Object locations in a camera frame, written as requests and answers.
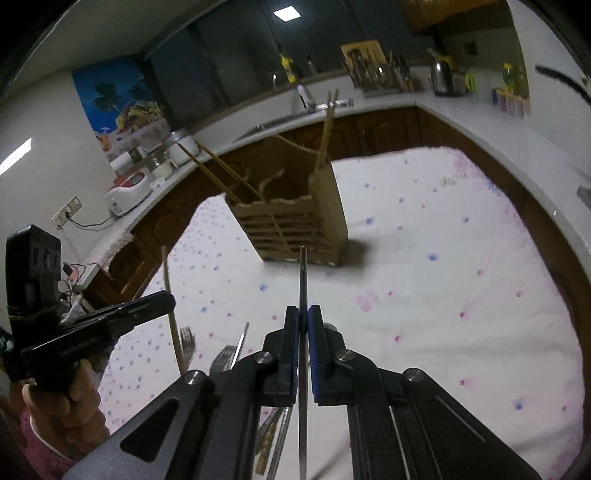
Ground beach wall poster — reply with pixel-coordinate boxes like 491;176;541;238
71;57;168;163

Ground brown base cabinets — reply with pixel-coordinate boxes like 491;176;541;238
84;105;583;334

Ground steel electric kettle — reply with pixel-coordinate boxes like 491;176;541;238
429;48;465;97

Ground black power cable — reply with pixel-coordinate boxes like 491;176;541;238
68;213;117;230

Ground glass jar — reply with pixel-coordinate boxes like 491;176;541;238
150;150;172;179

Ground row of small cups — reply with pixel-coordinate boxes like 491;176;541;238
493;87;531;119

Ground wooden cutting board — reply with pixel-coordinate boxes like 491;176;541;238
340;40;387;77

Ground white cooker with silver lid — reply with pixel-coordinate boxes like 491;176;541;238
163;130;200;170

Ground silver metal chopstick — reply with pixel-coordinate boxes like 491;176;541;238
232;321;250;366

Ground white rice cooker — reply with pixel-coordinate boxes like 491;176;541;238
105;170;153;216

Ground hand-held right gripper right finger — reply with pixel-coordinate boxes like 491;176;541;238
308;305;542;480

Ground brown wall cabinets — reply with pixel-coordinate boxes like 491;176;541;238
401;0;509;34

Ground white kitchen counter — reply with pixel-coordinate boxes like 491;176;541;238
85;65;591;296

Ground dark metal chopstick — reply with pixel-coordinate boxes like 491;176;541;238
298;246;309;480

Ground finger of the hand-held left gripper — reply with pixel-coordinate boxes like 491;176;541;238
59;290;177;341

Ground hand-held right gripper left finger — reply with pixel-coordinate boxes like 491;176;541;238
61;305;301;480

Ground large silver fork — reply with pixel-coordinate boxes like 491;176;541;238
180;325;198;367

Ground wall power socket strip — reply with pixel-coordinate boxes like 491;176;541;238
51;196;82;230

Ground white floral tablecloth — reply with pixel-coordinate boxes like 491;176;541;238
95;147;585;480

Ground tangle of cables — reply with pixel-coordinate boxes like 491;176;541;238
60;261;96;320

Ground dark kitchen window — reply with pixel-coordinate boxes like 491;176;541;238
142;0;419;109

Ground wooden utensil holder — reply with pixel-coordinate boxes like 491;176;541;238
224;134;350;269

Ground lace counter cloth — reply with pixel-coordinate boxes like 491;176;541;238
87;226;135;278

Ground green drink bottles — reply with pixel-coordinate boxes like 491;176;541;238
503;62;527;96

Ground paper towel roll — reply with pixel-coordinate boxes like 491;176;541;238
110;152;140;175

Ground dish rack with utensils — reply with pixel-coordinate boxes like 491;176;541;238
344;50;417;96

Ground person's left hand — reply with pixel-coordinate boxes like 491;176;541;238
22;357;110;461

